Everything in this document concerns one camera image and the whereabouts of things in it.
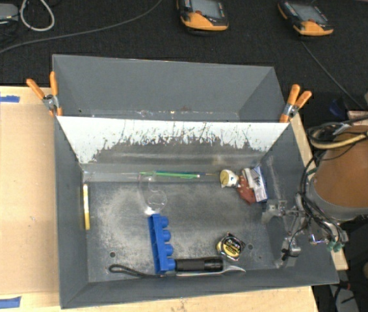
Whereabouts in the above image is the blue toy brick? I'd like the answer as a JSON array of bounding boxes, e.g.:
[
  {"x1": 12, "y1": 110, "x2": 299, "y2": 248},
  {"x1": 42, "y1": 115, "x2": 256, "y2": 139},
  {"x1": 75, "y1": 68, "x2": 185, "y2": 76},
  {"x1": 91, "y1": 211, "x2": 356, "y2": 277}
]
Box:
[{"x1": 147, "y1": 213, "x2": 177, "y2": 275}]

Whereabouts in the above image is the red-brown packet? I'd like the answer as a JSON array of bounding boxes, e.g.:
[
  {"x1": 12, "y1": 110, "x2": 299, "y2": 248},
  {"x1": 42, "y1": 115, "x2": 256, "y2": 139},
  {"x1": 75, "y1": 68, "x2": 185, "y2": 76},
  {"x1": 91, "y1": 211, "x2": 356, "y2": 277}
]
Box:
[{"x1": 237, "y1": 175, "x2": 258, "y2": 205}]

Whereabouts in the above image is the white bottle with yellow cap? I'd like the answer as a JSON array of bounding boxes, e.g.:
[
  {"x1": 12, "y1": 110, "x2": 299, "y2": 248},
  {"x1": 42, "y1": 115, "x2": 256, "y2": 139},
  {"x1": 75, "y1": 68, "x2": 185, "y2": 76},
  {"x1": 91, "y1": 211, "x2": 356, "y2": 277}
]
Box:
[{"x1": 219, "y1": 169, "x2": 241, "y2": 189}]

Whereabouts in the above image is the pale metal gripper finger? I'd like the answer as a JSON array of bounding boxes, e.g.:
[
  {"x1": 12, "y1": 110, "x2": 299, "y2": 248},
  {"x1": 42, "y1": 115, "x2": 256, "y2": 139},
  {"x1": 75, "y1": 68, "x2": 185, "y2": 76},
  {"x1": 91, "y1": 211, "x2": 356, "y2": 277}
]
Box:
[
  {"x1": 274, "y1": 235, "x2": 302, "y2": 269},
  {"x1": 261, "y1": 199, "x2": 297, "y2": 224}
]

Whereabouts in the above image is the brown cardboard board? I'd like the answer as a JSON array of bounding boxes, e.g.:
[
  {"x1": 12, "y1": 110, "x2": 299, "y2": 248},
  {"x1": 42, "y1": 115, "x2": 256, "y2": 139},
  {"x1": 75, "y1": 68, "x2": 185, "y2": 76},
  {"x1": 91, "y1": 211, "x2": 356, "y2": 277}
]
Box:
[{"x1": 0, "y1": 103, "x2": 62, "y2": 296}]

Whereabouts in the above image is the white and blue packet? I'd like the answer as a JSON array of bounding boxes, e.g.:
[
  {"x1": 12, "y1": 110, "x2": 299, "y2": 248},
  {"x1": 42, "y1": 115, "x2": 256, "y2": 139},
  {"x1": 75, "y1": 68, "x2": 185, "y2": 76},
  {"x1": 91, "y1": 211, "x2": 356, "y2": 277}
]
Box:
[{"x1": 242, "y1": 165, "x2": 269, "y2": 203}]

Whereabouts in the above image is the silver metal tool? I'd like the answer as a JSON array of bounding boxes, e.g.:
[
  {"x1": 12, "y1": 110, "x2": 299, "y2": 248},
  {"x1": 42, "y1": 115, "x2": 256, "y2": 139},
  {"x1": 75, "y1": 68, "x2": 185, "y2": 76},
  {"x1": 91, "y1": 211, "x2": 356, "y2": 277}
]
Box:
[{"x1": 174, "y1": 265, "x2": 247, "y2": 278}]

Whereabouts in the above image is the yellow and black tape measure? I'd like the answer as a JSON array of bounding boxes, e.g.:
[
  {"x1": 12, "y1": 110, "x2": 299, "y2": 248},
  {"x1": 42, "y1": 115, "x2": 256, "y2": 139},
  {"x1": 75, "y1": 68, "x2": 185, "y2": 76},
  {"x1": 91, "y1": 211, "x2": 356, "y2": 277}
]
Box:
[{"x1": 215, "y1": 232, "x2": 246, "y2": 261}]

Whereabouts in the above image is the grey metal bin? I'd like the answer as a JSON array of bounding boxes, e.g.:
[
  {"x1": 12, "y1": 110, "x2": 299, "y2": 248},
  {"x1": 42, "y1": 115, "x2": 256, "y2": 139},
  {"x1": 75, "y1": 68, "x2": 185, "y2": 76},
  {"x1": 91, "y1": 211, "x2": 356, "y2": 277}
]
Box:
[{"x1": 51, "y1": 54, "x2": 340, "y2": 309}]

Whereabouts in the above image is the green pen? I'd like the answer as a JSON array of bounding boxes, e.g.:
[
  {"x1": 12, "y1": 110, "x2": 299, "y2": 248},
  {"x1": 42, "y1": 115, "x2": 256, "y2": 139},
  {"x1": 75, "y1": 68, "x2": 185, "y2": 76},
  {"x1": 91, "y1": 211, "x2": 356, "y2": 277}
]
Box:
[{"x1": 138, "y1": 170, "x2": 218, "y2": 179}]

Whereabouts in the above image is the black flashlight with strap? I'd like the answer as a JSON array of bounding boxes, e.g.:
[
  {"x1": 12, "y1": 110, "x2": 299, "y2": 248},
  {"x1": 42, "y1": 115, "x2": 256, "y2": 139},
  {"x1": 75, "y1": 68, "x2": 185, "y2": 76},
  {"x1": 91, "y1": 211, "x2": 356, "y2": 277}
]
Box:
[{"x1": 108, "y1": 257, "x2": 225, "y2": 279}]

